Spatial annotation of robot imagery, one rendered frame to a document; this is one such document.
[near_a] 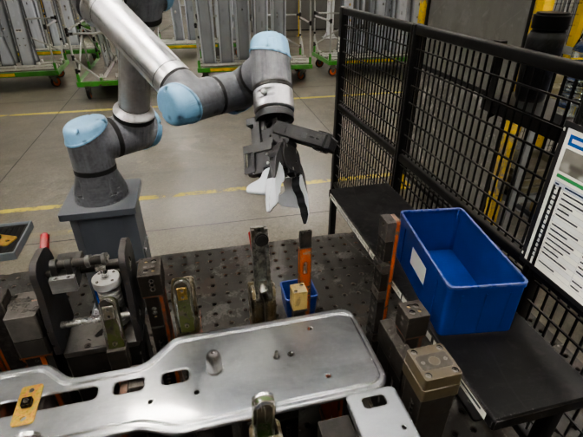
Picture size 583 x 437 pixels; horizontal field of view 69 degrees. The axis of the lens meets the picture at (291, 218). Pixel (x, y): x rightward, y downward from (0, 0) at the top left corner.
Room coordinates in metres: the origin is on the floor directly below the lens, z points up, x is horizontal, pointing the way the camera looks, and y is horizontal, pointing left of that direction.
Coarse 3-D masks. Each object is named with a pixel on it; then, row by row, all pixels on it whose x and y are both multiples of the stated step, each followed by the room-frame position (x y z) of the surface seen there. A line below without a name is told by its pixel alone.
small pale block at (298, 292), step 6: (294, 288) 0.74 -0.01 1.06; (300, 288) 0.74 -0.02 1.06; (294, 294) 0.73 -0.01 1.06; (300, 294) 0.73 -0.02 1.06; (306, 294) 0.73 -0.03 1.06; (294, 300) 0.73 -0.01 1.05; (300, 300) 0.73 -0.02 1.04; (306, 300) 0.73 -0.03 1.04; (294, 306) 0.73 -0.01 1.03; (300, 306) 0.73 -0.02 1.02; (306, 306) 0.73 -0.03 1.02; (294, 312) 0.73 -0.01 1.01; (300, 312) 0.73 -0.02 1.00
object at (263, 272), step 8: (256, 232) 0.76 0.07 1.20; (264, 232) 0.76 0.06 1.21; (256, 240) 0.73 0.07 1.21; (264, 240) 0.73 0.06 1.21; (256, 248) 0.75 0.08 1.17; (264, 248) 0.76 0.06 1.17; (256, 256) 0.74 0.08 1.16; (264, 256) 0.75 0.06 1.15; (256, 264) 0.74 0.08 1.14; (264, 264) 0.75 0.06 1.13; (256, 272) 0.74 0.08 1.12; (264, 272) 0.75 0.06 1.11; (256, 280) 0.73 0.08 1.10; (264, 280) 0.75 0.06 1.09; (256, 288) 0.73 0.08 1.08; (256, 296) 0.73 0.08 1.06
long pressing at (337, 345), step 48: (192, 336) 0.66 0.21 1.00; (240, 336) 0.66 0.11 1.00; (288, 336) 0.66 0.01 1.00; (336, 336) 0.66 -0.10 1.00; (0, 384) 0.54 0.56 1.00; (48, 384) 0.54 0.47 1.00; (96, 384) 0.54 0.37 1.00; (144, 384) 0.54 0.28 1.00; (192, 384) 0.54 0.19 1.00; (240, 384) 0.54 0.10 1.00; (288, 384) 0.54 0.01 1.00; (336, 384) 0.54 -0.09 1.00; (0, 432) 0.44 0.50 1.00; (48, 432) 0.44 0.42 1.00; (96, 432) 0.44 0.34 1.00; (192, 432) 0.45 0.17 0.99
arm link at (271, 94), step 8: (256, 88) 0.78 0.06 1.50; (264, 88) 0.76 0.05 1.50; (272, 88) 0.77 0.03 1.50; (280, 88) 0.77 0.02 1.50; (288, 88) 0.78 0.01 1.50; (256, 96) 0.77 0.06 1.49; (264, 96) 0.76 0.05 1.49; (272, 96) 0.76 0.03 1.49; (280, 96) 0.76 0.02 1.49; (288, 96) 0.77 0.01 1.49; (256, 104) 0.76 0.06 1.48; (264, 104) 0.75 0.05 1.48; (272, 104) 0.75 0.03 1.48; (280, 104) 0.75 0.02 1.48; (288, 104) 0.76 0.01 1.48; (256, 112) 0.77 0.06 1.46
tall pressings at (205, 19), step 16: (208, 0) 7.41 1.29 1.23; (224, 0) 7.49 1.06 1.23; (240, 0) 7.77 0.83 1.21; (256, 0) 7.80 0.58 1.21; (272, 0) 7.81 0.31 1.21; (208, 16) 7.44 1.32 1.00; (224, 16) 7.47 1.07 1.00; (240, 16) 7.75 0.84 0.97; (256, 16) 7.78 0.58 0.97; (272, 16) 7.79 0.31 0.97; (208, 32) 7.42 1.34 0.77; (224, 32) 7.46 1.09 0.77; (240, 32) 7.73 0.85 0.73; (256, 32) 7.76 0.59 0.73; (208, 48) 7.39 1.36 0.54; (224, 48) 7.44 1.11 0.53; (240, 48) 7.71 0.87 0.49
